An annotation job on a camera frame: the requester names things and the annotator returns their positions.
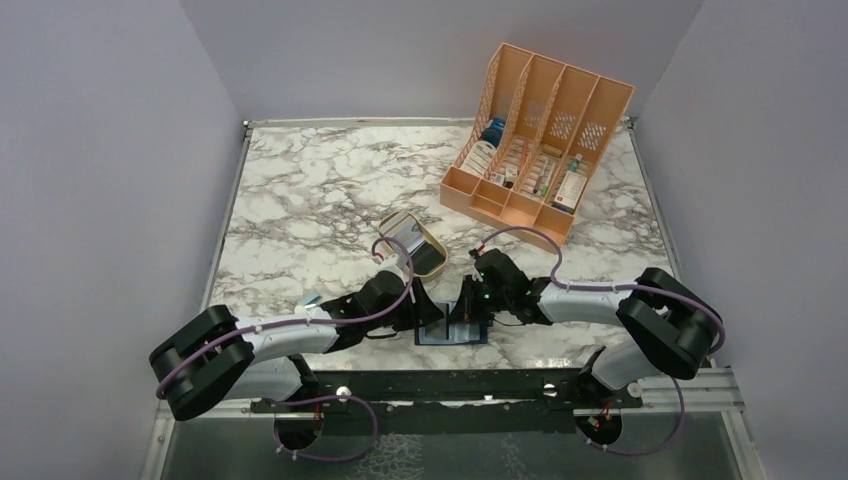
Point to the blue leather card holder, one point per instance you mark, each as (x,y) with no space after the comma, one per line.
(444,333)

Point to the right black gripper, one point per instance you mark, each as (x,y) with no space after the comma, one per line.
(466,310)

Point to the white red box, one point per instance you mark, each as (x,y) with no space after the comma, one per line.
(570,190)

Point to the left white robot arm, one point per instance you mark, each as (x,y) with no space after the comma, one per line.
(218,356)

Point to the credit cards in tray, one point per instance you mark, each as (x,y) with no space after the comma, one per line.
(406,230)

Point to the small items in organizer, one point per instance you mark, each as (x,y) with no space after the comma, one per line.
(505,176)

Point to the orange desk organizer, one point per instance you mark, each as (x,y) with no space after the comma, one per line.
(553,111)

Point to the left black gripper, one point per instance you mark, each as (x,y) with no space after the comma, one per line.
(420,313)

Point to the blue round container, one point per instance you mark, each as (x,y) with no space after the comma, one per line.
(493,131)

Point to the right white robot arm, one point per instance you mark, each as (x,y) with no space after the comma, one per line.
(671,330)

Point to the tan oval tray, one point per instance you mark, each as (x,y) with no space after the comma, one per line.
(427,272)

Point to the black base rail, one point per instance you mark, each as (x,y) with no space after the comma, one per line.
(433,402)

